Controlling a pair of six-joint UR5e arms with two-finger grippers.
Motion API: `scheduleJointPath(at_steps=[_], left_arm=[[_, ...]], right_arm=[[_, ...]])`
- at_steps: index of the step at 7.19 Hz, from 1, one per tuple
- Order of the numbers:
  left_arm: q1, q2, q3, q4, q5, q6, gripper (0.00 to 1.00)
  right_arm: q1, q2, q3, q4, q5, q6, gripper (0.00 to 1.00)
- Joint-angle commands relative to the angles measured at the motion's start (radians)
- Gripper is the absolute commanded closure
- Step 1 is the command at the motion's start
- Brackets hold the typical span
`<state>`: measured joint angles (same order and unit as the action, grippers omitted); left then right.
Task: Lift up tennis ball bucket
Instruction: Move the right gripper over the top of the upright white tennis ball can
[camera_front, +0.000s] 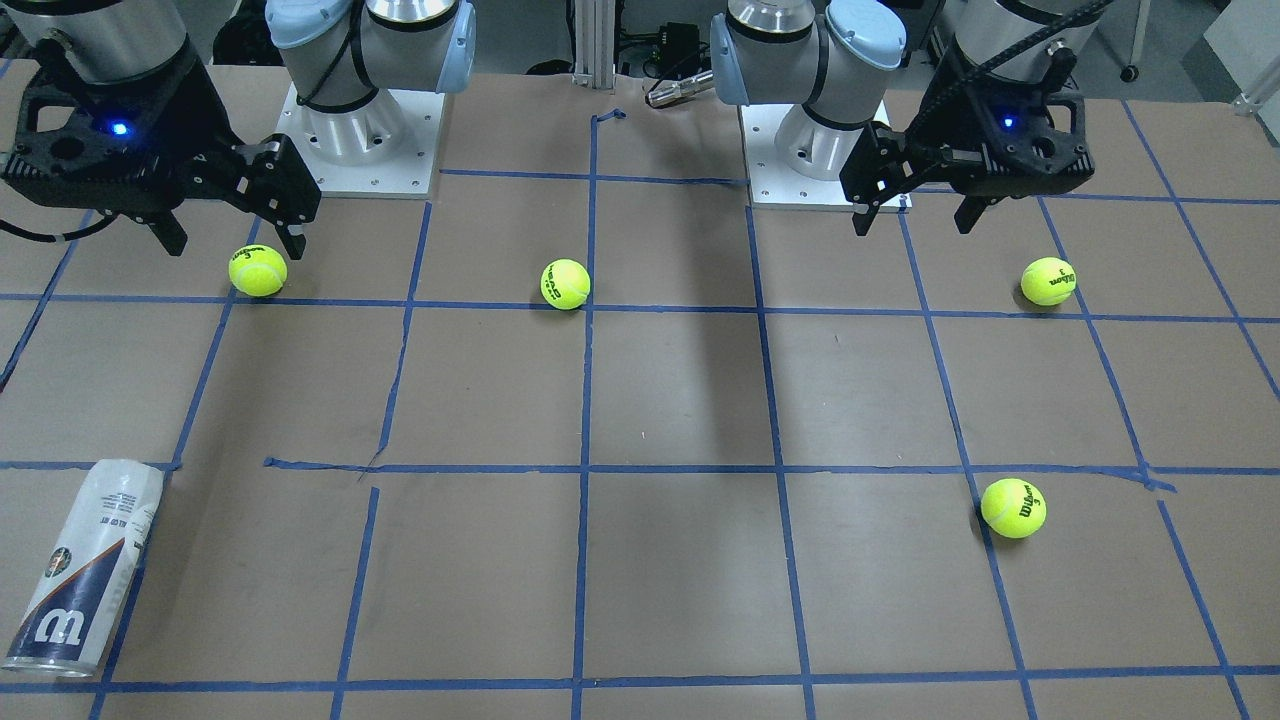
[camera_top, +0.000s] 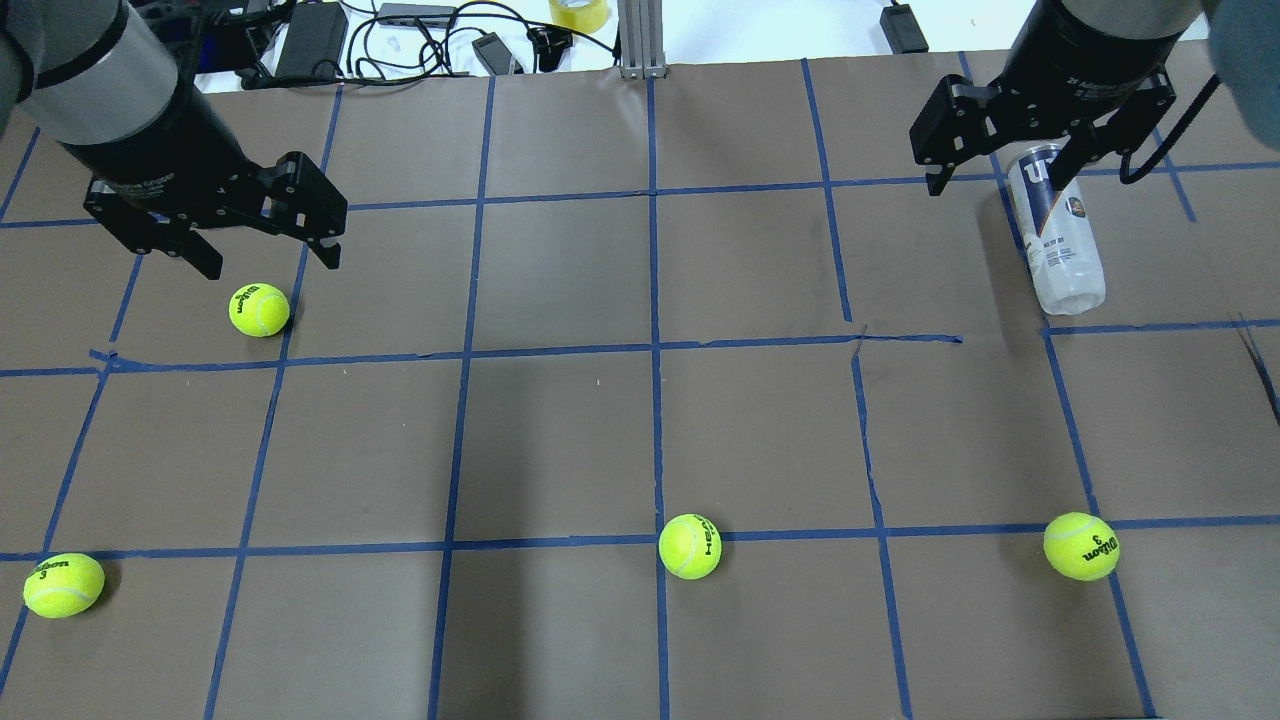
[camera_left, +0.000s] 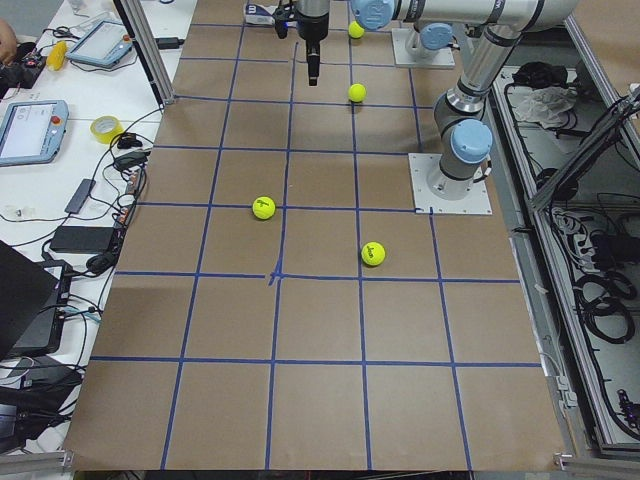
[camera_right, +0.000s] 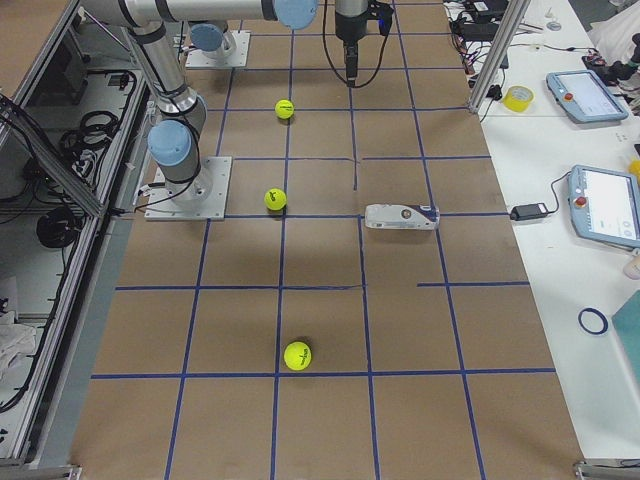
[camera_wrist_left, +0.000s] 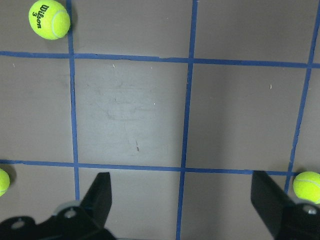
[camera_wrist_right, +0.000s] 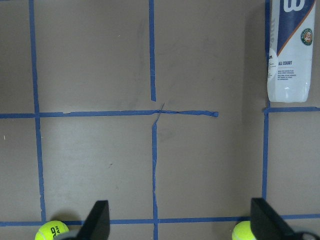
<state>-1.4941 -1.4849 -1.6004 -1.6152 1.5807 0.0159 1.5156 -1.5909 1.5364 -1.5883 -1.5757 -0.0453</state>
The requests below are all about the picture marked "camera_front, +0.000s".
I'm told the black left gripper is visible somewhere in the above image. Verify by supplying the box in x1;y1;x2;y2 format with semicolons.
838;45;1091;237

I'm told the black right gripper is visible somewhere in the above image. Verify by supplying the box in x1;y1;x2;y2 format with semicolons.
3;40;321;260

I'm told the white Wilson tennis ball can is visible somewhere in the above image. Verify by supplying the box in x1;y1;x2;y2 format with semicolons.
3;459;164;678

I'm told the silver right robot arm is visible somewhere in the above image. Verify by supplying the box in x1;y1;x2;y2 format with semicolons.
3;1;477;260

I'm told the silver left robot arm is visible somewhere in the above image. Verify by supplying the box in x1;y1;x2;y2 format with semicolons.
710;1;1107;236

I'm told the far Wilson tennis ball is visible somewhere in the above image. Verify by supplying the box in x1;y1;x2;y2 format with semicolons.
1019;258;1076;307

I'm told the wilson tennis ball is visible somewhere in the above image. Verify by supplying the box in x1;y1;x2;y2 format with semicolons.
979;477;1048;539
1019;258;1076;307

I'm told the near Wilson tennis ball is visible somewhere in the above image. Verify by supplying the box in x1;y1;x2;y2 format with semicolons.
979;477;1048;539

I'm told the centre yellow Head tennis ball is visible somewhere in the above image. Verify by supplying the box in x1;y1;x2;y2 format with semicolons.
539;258;593;311

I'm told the white cart leg with caster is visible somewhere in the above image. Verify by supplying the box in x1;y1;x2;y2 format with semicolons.
1119;0;1155;85

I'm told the silver cylindrical metal tool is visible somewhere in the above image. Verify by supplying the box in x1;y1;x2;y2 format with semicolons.
644;69;716;109

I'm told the black power adapter box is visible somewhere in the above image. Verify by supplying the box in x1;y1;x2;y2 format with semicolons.
653;22;701;77

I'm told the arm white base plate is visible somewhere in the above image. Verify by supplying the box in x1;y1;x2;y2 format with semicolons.
739;104;852;211
276;86;448;200

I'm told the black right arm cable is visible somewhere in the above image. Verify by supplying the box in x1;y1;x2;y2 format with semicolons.
0;208;123;243

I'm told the silver aluminium frame post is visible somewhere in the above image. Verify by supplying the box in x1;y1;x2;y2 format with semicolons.
568;0;620;94

